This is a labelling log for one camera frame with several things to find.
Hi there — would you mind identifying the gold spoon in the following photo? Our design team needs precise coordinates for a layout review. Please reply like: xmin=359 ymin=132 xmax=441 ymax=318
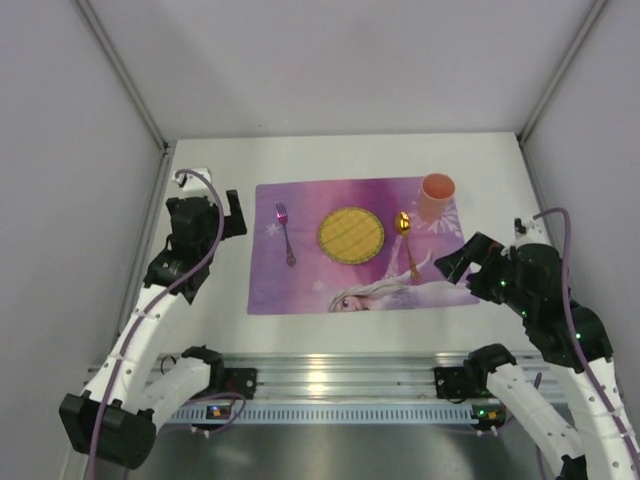
xmin=394 ymin=211 xmax=421 ymax=283

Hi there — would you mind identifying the aluminium mounting rail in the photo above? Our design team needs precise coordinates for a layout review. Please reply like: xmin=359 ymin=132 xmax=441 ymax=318
xmin=84 ymin=352 xmax=561 ymax=401

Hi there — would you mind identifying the pink plastic cup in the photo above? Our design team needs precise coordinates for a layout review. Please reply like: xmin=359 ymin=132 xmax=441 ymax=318
xmin=418 ymin=173 xmax=456 ymax=222

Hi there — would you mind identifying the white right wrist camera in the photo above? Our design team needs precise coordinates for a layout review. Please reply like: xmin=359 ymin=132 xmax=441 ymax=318
xmin=513 ymin=217 xmax=547 ymax=248

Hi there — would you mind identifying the aluminium frame post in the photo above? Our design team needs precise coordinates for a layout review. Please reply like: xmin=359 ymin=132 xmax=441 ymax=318
xmin=514 ymin=0 xmax=614 ymax=146
xmin=74 ymin=0 xmax=174 ymax=166

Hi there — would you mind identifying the right aluminium frame post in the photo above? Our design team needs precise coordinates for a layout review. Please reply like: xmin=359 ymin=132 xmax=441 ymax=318
xmin=514 ymin=0 xmax=614 ymax=146

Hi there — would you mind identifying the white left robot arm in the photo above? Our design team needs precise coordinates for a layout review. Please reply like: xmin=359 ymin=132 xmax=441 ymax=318
xmin=59 ymin=190 xmax=247 ymax=470

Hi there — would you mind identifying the purple princess placemat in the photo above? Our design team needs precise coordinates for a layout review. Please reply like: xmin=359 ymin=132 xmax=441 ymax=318
xmin=247 ymin=177 xmax=476 ymax=315

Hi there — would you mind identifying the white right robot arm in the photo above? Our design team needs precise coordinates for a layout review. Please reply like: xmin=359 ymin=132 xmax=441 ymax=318
xmin=434 ymin=233 xmax=639 ymax=479

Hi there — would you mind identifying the left aluminium frame post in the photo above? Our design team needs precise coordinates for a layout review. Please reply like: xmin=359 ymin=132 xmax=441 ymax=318
xmin=74 ymin=0 xmax=174 ymax=166

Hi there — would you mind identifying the yellow woven round plate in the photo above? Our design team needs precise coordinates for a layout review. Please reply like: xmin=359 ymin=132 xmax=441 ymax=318
xmin=317 ymin=207 xmax=385 ymax=265

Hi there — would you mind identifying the iridescent purple fork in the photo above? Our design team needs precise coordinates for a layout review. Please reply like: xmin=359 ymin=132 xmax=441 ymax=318
xmin=276 ymin=202 xmax=297 ymax=267

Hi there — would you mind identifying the white slotted cable duct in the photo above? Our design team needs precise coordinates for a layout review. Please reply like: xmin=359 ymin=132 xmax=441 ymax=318
xmin=167 ymin=401 xmax=506 ymax=425

